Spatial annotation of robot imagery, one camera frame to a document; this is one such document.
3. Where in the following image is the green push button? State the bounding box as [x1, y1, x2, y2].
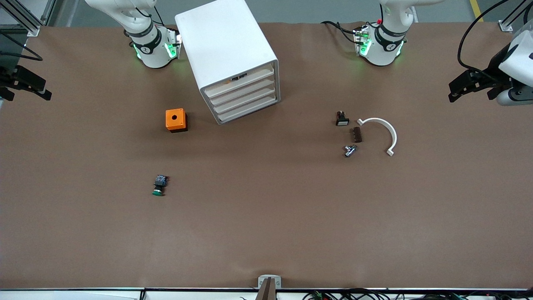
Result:
[152, 175, 169, 197]

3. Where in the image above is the orange button box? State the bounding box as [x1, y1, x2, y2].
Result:
[165, 108, 188, 133]

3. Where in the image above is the aluminium frame profile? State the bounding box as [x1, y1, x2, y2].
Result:
[0, 0, 57, 37]
[498, 0, 533, 33]

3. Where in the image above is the white curved bracket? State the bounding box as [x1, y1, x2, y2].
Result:
[357, 117, 398, 157]

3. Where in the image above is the black arm base cable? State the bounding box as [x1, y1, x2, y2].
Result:
[321, 20, 361, 44]

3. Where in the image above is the white table edge rail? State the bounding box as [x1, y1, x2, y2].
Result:
[0, 287, 533, 300]

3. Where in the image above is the black cable bundle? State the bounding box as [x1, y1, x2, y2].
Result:
[302, 287, 533, 300]

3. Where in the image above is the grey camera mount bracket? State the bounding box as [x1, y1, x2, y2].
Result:
[258, 275, 282, 289]

